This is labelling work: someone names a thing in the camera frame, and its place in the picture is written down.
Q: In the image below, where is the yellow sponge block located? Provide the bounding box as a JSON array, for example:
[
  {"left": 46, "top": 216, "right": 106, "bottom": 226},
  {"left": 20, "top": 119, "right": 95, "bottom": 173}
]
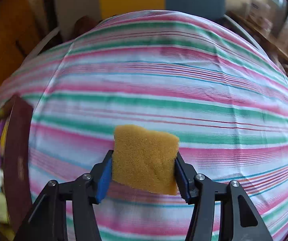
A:
[{"left": 112, "top": 125, "right": 179, "bottom": 195}]

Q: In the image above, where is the striped bed sheet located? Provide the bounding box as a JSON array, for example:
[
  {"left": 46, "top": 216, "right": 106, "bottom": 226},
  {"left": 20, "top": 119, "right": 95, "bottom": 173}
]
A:
[{"left": 0, "top": 10, "right": 288, "bottom": 240}]

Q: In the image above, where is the gold tin box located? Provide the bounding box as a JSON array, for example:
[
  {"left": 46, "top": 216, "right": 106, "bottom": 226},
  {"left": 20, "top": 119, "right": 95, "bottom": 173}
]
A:
[{"left": 0, "top": 94, "right": 33, "bottom": 240}]

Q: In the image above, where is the dark red cushion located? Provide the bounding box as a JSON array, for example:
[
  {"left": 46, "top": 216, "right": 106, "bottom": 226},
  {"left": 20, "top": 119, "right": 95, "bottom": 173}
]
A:
[{"left": 71, "top": 16, "right": 98, "bottom": 39}]

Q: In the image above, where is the wooden side table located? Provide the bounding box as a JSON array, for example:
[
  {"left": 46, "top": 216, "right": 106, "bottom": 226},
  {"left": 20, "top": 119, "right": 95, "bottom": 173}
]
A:
[{"left": 228, "top": 11, "right": 288, "bottom": 76}]

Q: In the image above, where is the wooden wardrobe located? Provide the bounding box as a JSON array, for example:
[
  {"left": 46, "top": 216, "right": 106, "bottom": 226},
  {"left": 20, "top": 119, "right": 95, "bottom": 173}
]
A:
[{"left": 0, "top": 0, "right": 41, "bottom": 86}]

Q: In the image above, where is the white appliance box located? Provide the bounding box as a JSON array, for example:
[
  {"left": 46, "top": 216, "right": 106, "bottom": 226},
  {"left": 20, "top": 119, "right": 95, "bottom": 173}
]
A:
[{"left": 247, "top": 0, "right": 272, "bottom": 29}]

